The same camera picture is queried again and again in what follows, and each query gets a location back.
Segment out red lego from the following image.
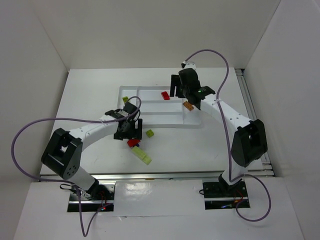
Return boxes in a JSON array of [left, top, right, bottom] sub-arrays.
[[127, 139, 140, 148]]

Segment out red curved lego brick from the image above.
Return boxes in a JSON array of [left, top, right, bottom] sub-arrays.
[[160, 91, 170, 101]]

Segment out lime green square lego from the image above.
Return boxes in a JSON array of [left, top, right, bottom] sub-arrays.
[[146, 129, 155, 138]]

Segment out brown lego plate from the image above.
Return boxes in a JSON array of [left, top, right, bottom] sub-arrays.
[[182, 101, 194, 112]]

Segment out lime green curved lego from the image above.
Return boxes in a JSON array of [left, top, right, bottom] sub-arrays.
[[122, 96, 129, 103]]

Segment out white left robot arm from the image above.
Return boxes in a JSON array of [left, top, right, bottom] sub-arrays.
[[41, 102, 143, 199]]

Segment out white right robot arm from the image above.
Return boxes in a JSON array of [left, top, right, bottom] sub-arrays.
[[169, 68, 268, 193]]

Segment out pale green long lego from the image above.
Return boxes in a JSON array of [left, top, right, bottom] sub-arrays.
[[131, 146, 152, 165]]

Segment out white compartment tray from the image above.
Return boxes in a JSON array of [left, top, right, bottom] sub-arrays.
[[117, 86, 202, 129]]

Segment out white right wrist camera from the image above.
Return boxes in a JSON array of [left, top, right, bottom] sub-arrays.
[[181, 61, 196, 70]]

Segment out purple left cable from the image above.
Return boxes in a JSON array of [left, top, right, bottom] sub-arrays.
[[11, 96, 143, 237]]

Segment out aluminium rail front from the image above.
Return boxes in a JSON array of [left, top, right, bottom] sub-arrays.
[[38, 170, 273, 182]]

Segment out aluminium rail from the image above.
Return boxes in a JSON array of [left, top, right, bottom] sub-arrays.
[[38, 170, 273, 182], [235, 68, 273, 171]]

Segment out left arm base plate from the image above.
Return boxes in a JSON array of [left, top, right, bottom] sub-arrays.
[[66, 183, 116, 213]]

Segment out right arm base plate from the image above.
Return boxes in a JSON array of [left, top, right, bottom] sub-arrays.
[[199, 181, 250, 210]]

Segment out aluminium rail right side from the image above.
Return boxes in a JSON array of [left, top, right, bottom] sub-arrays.
[[235, 68, 273, 171]]

